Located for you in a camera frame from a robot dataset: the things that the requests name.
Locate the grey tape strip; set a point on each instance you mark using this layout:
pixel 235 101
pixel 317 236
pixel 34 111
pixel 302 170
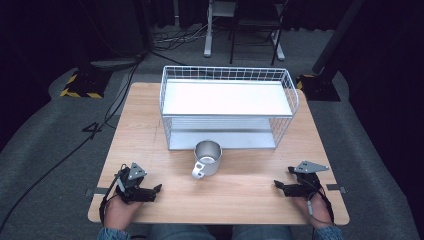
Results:
pixel 98 191
pixel 336 188

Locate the person's left leg in jeans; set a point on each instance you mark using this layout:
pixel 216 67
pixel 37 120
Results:
pixel 181 232

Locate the black slanted stand pole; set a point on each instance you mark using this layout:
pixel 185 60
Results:
pixel 338 33

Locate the person's leg in jeans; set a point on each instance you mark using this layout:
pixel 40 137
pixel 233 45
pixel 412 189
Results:
pixel 181 232
pixel 263 233

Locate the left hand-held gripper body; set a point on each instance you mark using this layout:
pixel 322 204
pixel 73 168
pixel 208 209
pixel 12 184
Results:
pixel 133 173

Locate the black metal chair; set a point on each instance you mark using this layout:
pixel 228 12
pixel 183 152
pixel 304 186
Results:
pixel 255 21

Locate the person's right hand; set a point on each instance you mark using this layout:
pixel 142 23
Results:
pixel 316 210

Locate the white desk frame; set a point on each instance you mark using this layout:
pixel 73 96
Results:
pixel 208 36

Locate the person's left hand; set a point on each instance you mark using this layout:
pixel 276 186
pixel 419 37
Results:
pixel 120 210

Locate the black stand base yellow stripes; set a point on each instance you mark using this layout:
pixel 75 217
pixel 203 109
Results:
pixel 86 83
pixel 318 87

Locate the person's right leg in jeans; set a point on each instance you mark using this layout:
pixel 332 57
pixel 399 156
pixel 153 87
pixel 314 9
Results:
pixel 263 233

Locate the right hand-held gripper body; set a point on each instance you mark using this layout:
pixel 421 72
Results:
pixel 308 180

